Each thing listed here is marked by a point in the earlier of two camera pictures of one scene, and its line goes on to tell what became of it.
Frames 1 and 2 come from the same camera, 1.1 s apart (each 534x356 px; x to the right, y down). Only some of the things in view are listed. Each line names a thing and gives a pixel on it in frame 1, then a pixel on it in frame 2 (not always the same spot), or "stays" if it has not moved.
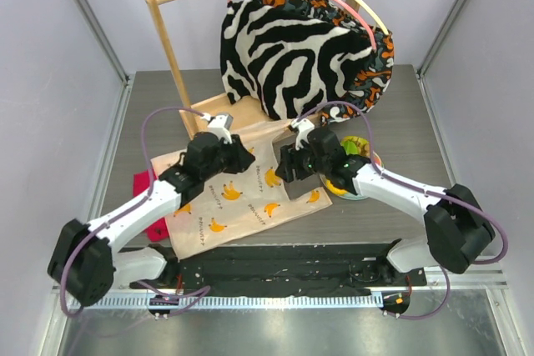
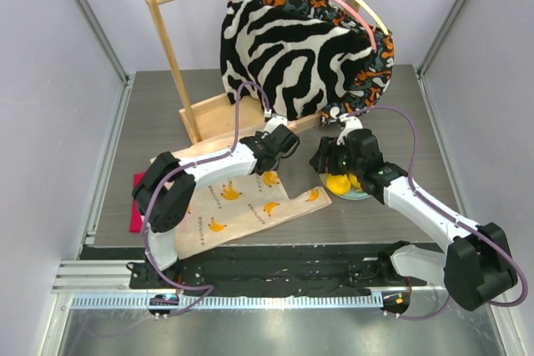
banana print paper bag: x=240 y=205 stays
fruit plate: x=348 y=196 stays
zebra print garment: x=286 y=64 stays
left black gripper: x=242 y=157 → x=260 y=136
